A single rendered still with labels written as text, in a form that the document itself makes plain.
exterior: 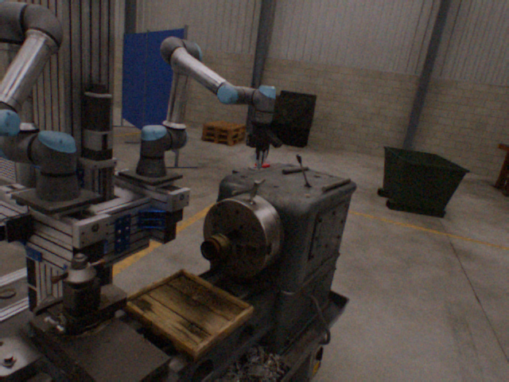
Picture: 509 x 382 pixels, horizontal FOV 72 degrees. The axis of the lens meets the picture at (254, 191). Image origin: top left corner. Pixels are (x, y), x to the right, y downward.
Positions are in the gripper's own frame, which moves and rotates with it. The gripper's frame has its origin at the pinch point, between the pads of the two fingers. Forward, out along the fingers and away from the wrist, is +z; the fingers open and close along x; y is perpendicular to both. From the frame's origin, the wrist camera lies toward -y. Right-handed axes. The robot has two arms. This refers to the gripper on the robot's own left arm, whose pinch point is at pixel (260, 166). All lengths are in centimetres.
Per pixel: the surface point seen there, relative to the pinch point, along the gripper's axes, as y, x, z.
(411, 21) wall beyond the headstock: 190, -967, -248
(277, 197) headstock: -18.8, 14.3, 6.4
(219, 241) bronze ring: -14.4, 42.7, 18.5
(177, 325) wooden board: -16, 62, 42
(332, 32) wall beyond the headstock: 390, -908, -200
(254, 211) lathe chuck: -19.4, 31.1, 8.1
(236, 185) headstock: 1.6, 14.5, 6.7
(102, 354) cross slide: -19, 91, 33
